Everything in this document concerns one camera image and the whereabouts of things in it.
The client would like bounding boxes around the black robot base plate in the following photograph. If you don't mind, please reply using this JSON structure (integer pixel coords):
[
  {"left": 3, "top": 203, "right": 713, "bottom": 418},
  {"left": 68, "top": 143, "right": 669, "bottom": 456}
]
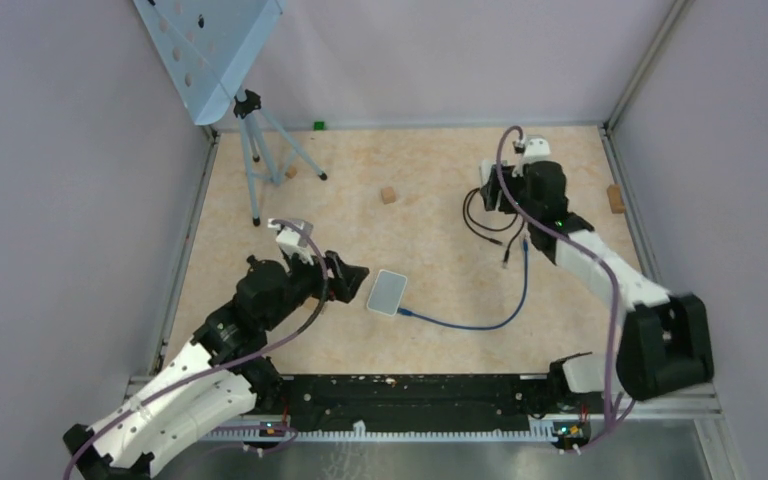
[{"left": 254, "top": 374, "right": 603, "bottom": 433}]

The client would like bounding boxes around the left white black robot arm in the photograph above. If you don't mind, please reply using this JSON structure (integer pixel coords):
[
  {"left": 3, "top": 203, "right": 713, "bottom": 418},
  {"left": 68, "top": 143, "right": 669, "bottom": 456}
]
[{"left": 62, "top": 251, "right": 370, "bottom": 479}]

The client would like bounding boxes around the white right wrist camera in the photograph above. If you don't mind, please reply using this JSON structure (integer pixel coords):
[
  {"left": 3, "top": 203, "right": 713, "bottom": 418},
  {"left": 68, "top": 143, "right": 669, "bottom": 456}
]
[{"left": 518, "top": 135, "right": 551, "bottom": 161}]

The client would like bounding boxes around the small wooden cube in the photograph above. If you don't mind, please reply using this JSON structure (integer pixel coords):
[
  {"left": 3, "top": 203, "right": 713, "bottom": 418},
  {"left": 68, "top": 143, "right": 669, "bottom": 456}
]
[{"left": 380, "top": 187, "right": 398, "bottom": 205}]

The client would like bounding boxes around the white power adapter box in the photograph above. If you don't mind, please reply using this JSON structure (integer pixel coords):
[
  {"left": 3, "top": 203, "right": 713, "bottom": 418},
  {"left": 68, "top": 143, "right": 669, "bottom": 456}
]
[{"left": 479, "top": 159, "right": 497, "bottom": 192}]

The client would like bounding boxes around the blue ethernet cable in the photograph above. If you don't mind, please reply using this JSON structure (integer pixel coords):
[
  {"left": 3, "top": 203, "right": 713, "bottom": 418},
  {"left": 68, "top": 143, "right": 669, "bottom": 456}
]
[{"left": 395, "top": 239, "right": 532, "bottom": 332}]

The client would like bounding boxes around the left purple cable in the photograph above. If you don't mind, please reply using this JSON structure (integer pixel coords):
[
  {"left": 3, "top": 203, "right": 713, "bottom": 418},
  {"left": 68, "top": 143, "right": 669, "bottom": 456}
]
[{"left": 62, "top": 218, "right": 331, "bottom": 480}]

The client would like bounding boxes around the wooden block at right edge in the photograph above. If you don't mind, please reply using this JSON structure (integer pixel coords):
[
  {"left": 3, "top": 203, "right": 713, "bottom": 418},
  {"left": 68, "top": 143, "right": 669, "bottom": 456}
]
[{"left": 606, "top": 184, "right": 626, "bottom": 214}]

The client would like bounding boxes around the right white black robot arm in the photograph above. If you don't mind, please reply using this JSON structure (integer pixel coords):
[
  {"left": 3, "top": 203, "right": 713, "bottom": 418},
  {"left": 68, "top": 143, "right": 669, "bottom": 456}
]
[{"left": 479, "top": 160, "right": 715, "bottom": 412}]

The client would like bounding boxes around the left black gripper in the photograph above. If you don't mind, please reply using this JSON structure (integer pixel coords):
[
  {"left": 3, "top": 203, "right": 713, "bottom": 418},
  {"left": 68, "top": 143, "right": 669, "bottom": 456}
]
[{"left": 261, "top": 247, "right": 369, "bottom": 332}]

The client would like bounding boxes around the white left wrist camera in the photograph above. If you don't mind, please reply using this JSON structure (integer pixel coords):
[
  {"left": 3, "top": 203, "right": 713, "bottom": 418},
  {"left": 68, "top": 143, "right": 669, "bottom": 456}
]
[{"left": 268, "top": 218, "right": 314, "bottom": 265}]

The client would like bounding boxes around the blue tripod stand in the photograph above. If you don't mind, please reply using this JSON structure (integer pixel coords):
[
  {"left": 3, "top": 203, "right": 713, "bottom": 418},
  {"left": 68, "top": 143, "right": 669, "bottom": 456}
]
[{"left": 232, "top": 87, "right": 329, "bottom": 227}]

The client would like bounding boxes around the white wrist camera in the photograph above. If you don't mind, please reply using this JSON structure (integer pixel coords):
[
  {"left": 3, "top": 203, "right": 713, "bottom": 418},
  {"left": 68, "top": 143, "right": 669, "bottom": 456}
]
[
  {"left": 518, "top": 135, "right": 551, "bottom": 161},
  {"left": 268, "top": 218, "right": 314, "bottom": 265}
]

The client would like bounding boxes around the black power cable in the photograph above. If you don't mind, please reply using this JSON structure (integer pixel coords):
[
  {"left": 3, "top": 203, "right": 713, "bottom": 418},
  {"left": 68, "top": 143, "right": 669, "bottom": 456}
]
[{"left": 462, "top": 187, "right": 528, "bottom": 268}]

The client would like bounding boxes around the white slotted cable duct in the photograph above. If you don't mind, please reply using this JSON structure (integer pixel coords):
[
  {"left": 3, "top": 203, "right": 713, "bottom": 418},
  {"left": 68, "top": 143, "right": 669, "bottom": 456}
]
[{"left": 201, "top": 422, "right": 558, "bottom": 443}]

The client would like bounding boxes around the grey network switch box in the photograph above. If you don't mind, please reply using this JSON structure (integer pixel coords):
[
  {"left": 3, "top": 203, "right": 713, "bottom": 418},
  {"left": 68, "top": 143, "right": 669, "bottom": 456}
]
[{"left": 366, "top": 269, "right": 408, "bottom": 317}]

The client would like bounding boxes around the wooden block near left arm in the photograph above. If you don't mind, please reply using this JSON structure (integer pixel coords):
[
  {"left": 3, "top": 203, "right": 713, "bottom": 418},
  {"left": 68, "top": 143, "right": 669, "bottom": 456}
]
[{"left": 303, "top": 298, "right": 319, "bottom": 311}]

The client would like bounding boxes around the blue perforated metal panel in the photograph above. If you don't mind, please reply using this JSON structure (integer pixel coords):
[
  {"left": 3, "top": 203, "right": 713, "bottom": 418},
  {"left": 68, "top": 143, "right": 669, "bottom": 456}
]
[{"left": 134, "top": 0, "right": 286, "bottom": 126}]

